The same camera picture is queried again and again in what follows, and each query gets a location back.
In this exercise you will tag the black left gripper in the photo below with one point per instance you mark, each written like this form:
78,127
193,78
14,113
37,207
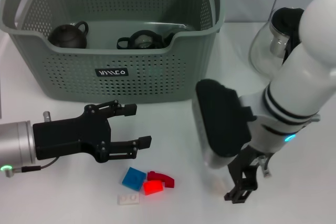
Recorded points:
71,134

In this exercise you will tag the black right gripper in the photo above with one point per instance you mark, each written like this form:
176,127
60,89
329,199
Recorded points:
245,166

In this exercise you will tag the blue square plate brick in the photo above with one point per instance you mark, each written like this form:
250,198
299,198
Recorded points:
134,179

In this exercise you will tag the white two-stud plate brick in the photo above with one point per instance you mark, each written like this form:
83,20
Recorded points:
128,199

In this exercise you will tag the glass teacup black collar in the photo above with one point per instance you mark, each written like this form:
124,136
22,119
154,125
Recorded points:
165,40
143,41

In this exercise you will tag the grey perforated storage basket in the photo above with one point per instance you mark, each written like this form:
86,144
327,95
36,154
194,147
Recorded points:
157,77

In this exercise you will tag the dark red curved brick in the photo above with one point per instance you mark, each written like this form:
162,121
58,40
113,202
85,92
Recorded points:
168,181

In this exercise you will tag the bright red toy brick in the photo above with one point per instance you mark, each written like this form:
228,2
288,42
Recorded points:
152,188

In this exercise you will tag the black clay teapot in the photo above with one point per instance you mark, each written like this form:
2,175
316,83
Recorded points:
65,36

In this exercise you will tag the glass pitcher black lid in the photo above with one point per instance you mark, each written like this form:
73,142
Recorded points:
283,19

